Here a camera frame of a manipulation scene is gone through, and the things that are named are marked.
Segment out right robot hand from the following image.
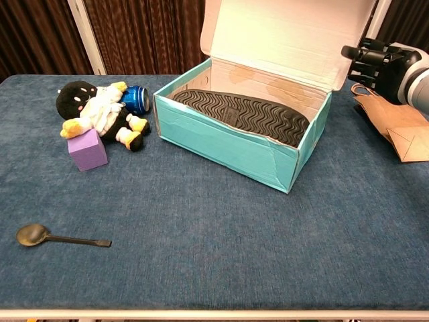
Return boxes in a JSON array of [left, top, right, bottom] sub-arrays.
[[341, 38, 424, 105]]

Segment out black slipper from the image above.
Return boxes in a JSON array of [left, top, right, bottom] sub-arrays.
[[172, 89, 311, 148]]

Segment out light blue shoe box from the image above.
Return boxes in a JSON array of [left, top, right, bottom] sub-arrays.
[[153, 0, 378, 195]]

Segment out dark brown curtain panel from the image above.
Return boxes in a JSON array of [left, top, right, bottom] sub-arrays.
[[375, 0, 429, 56], [0, 0, 94, 81], [83, 0, 210, 76]]

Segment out brown paper bag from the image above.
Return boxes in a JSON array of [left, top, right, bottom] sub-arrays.
[[351, 83, 429, 163]]

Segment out blue drink can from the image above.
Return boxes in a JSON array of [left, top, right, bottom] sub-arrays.
[[120, 85, 151, 114]]

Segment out blue tablecloth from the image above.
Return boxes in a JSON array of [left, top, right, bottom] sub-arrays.
[[0, 74, 429, 311]]

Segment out black-headed plush doll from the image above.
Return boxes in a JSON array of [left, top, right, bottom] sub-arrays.
[[55, 80, 151, 152]]

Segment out purple block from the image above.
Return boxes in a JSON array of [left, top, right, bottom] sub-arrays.
[[67, 129, 109, 172]]

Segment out dark metal spoon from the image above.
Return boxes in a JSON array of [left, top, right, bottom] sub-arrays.
[[15, 223, 112, 248]]

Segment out white frame post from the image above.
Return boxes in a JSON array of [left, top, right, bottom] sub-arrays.
[[368, 0, 393, 41], [66, 0, 107, 76]]

